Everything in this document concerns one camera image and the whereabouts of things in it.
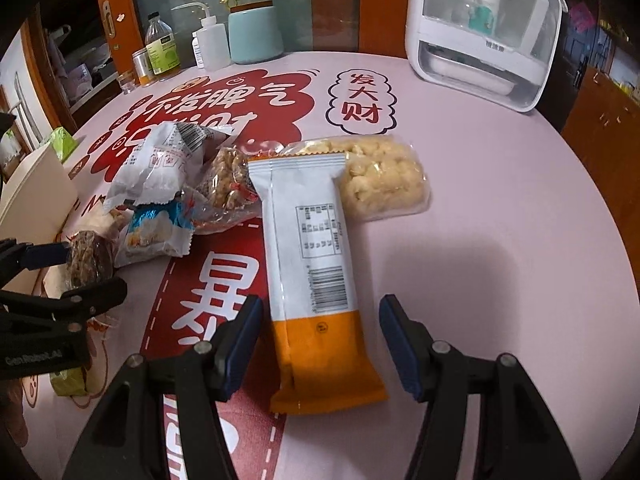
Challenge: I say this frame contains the teal canister brown lid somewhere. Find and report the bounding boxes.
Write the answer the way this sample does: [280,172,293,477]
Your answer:
[228,2,285,65]

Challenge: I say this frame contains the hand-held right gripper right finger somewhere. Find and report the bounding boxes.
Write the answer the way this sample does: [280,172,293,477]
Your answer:
[378,294,566,480]

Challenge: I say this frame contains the clear peanut brittle packet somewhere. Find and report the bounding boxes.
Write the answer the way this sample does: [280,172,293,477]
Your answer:
[181,140,287,236]

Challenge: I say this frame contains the blue white snack packet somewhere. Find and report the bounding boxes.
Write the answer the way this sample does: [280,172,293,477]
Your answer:
[114,200,195,267]

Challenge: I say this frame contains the white countertop appliance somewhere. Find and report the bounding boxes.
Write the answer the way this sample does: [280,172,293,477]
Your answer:
[404,0,569,114]

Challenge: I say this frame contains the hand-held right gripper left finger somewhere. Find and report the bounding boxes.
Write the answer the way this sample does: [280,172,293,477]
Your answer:
[61,294,265,480]

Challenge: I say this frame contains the white teal bottle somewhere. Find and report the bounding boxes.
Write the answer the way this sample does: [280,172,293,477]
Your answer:
[470,0,502,32]

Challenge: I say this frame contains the clear squeeze wash bottle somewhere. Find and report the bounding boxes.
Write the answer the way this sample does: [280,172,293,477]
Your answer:
[171,2,232,72]

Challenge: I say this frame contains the crumpled white snack packet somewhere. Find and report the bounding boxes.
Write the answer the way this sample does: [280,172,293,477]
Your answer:
[104,121,237,209]

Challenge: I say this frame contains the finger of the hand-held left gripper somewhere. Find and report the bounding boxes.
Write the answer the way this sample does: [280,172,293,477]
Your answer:
[0,239,72,272]
[0,276,129,333]

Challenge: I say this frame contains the clear puffed rice packet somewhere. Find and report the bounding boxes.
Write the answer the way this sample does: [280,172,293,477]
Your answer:
[276,135,432,222]

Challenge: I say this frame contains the dark nut candy packet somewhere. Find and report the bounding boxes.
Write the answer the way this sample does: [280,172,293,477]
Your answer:
[66,230,115,290]

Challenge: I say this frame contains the white orange snack bar packet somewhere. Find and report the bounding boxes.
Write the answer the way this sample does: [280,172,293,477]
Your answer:
[248,154,389,415]

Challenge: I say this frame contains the small green snack packet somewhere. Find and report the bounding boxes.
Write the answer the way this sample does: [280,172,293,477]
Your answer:
[49,366,90,397]

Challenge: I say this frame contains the glass bottle green label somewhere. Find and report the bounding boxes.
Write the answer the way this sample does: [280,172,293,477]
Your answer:
[144,12,181,82]

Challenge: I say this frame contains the green wet wipes pack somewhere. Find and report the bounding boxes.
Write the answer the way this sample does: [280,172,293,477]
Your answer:
[49,127,77,162]

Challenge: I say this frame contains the wooden cabinet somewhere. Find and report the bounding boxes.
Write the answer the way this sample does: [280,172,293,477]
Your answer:
[561,62,640,201]

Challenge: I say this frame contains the small jar orange contents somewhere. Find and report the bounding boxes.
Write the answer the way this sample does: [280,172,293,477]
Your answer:
[132,50,154,87]

